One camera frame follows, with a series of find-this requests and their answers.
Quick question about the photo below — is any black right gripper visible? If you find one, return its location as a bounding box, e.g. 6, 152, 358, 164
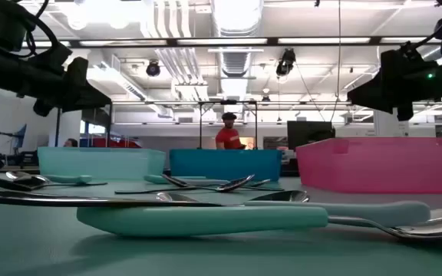
346, 49, 442, 122

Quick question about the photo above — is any silver ventilation duct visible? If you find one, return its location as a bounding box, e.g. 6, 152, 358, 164
209, 0, 265, 99

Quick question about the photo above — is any pink plastic bin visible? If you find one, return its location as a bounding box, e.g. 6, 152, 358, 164
295, 136, 442, 196

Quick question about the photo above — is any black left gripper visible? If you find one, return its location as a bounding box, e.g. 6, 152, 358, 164
0, 48, 113, 118

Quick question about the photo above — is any hanging black cable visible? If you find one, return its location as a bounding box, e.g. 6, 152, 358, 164
330, 0, 343, 123

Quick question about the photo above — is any green table mat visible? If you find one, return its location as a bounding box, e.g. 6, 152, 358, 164
0, 168, 442, 276

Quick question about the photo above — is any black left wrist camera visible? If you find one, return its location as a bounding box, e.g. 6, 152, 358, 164
28, 41, 73, 74

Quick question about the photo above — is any black distant rig frame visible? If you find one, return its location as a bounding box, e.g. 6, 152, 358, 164
196, 99, 259, 150
54, 101, 114, 149

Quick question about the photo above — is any black overhead frame bar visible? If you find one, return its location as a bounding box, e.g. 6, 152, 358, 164
21, 36, 442, 49

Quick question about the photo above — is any teal handled spoon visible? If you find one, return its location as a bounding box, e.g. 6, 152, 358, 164
43, 174, 94, 185
76, 205, 442, 245

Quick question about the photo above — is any black distant monitor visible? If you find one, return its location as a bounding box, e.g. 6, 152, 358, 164
286, 120, 336, 151

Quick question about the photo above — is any black ceiling spotlight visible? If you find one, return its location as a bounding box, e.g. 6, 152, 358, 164
146, 60, 161, 77
275, 48, 297, 77

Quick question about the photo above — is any red distant object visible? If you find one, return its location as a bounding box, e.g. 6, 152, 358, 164
78, 136, 143, 150

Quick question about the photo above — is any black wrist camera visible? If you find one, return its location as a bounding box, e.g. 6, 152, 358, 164
388, 40, 429, 65
28, 41, 73, 74

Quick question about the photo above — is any dark blue plastic bin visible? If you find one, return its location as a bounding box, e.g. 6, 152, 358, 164
169, 148, 282, 182

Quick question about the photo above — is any translucent light teal bin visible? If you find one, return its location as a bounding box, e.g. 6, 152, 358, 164
37, 146, 167, 181

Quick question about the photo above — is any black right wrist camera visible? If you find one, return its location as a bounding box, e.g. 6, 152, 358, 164
388, 40, 429, 65

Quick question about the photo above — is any distant blue screen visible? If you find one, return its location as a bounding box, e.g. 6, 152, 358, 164
12, 123, 28, 150

